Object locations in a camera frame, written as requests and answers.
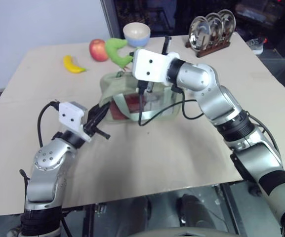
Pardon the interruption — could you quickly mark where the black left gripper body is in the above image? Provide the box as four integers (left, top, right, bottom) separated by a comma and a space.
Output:
82, 109, 99, 137

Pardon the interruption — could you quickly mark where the black right gripper upright finger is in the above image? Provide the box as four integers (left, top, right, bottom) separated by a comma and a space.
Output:
161, 36, 171, 56

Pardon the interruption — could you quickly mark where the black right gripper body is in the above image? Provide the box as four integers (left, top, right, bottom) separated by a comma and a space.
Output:
137, 80, 156, 94

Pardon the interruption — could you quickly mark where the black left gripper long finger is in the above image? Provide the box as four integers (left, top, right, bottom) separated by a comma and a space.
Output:
89, 103, 111, 123

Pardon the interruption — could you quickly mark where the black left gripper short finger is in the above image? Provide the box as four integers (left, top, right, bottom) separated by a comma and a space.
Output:
92, 126, 111, 141

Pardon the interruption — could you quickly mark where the green plush keychain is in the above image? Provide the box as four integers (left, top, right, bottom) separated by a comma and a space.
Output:
104, 37, 134, 70

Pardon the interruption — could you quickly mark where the green transparent zip pouch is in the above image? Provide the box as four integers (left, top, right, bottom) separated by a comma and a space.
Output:
99, 71, 184, 123

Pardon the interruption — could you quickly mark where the red packet inside pouch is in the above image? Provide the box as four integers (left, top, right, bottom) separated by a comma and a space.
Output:
109, 93, 149, 120

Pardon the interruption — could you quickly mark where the blue and cream bowl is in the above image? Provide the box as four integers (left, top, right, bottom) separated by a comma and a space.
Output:
122, 22, 152, 48

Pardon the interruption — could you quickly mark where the red apple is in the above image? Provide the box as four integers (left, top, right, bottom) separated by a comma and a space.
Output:
88, 39, 109, 63

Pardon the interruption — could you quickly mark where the shiny metal plate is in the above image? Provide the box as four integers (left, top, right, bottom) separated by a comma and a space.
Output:
204, 12, 225, 45
188, 15, 211, 53
217, 9, 237, 41

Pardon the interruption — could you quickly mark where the dark wooden plate rack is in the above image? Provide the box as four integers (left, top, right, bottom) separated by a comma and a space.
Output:
184, 39, 232, 58

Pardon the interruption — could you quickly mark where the yellow banana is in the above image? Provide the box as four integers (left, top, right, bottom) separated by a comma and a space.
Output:
63, 55, 87, 74

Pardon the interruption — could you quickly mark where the grey and white sneaker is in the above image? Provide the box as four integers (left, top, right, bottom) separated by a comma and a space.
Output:
245, 37, 267, 55

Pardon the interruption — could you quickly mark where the dark rounded shape below table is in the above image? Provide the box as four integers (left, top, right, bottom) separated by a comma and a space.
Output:
176, 193, 216, 235

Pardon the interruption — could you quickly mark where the grey rounded robot body edge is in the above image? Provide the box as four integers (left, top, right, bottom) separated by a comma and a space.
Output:
131, 226, 232, 237

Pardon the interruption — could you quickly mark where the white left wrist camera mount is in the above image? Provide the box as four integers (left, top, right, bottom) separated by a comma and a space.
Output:
58, 100, 92, 142

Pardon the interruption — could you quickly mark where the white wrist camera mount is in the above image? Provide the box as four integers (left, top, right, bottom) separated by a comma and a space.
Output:
131, 48, 181, 87
58, 100, 92, 142

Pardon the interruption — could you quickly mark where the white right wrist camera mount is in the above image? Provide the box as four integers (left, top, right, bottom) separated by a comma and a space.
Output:
131, 48, 181, 87

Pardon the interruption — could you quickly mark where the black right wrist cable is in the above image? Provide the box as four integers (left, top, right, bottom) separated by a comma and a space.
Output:
137, 83, 206, 127

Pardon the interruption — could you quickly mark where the grey metal frame post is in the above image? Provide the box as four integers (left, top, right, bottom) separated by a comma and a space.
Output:
99, 0, 121, 39

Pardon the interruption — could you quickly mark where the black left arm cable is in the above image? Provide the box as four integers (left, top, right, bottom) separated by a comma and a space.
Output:
38, 100, 62, 148

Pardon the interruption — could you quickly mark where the thin black right forearm cable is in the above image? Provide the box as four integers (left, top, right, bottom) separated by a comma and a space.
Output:
246, 112, 283, 160

